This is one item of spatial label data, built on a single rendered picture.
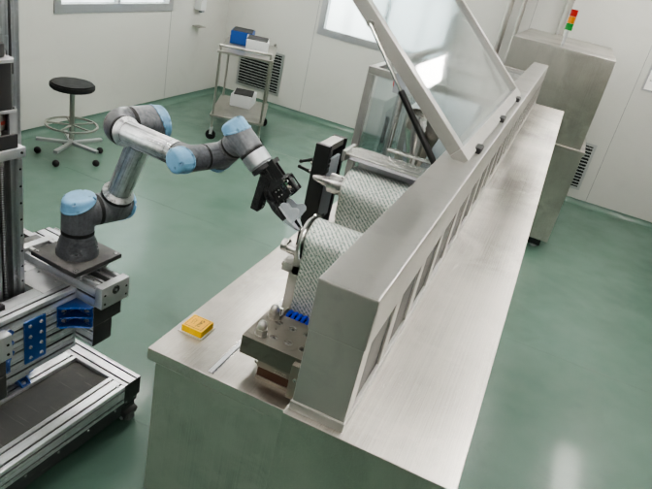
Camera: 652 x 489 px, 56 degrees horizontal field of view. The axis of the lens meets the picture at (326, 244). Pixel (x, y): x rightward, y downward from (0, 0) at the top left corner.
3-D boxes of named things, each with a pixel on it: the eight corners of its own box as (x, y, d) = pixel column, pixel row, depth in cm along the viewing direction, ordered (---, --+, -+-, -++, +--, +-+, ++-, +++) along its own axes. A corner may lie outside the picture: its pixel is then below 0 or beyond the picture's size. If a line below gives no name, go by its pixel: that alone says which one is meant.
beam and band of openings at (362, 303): (520, 99, 349) (535, 59, 339) (535, 103, 347) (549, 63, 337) (287, 408, 84) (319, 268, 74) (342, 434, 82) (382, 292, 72)
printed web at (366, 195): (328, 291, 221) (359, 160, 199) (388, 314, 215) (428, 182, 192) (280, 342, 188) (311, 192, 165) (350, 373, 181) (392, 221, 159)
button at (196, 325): (193, 319, 190) (194, 313, 189) (212, 328, 188) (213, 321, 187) (180, 330, 184) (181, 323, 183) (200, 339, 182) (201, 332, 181)
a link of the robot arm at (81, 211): (53, 224, 221) (53, 190, 215) (87, 217, 230) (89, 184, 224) (70, 239, 214) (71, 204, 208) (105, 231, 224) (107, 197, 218)
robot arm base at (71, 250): (46, 250, 222) (46, 226, 218) (79, 238, 235) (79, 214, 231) (76, 266, 217) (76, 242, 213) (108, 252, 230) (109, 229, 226)
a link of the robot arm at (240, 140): (231, 125, 179) (246, 110, 173) (252, 156, 180) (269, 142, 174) (213, 133, 173) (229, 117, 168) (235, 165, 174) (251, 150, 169)
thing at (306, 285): (288, 320, 184) (299, 267, 176) (360, 349, 178) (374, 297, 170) (287, 320, 184) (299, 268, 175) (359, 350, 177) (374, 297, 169)
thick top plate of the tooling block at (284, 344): (266, 325, 183) (269, 309, 180) (390, 378, 172) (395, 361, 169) (239, 351, 169) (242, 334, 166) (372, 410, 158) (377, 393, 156)
